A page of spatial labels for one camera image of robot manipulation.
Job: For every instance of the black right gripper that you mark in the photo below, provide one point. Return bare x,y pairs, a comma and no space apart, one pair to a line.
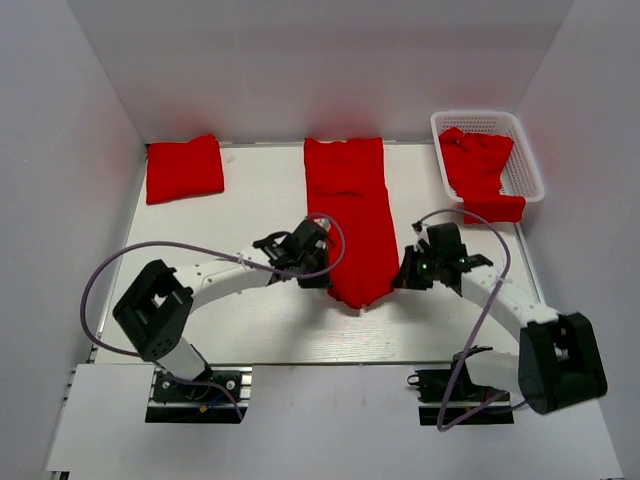
406,277

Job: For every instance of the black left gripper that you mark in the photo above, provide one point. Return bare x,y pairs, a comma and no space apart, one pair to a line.
315,282

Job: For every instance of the red t-shirt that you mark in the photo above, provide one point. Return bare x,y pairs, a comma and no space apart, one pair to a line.
346,180
474,163
177,171

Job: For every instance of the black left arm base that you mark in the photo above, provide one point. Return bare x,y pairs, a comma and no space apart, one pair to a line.
223,398

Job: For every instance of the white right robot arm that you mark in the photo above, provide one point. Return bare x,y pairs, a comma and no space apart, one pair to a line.
558,364

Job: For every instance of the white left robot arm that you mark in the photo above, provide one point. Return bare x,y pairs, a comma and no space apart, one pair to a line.
154,310

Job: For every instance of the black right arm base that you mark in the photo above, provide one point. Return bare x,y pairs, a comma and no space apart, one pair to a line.
430,385

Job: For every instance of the red t-shirt in basket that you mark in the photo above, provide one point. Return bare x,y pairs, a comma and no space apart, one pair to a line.
474,163

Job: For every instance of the white perforated plastic basket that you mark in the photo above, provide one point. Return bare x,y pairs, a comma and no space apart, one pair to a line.
520,176

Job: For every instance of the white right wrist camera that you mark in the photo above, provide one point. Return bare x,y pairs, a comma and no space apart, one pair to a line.
422,241

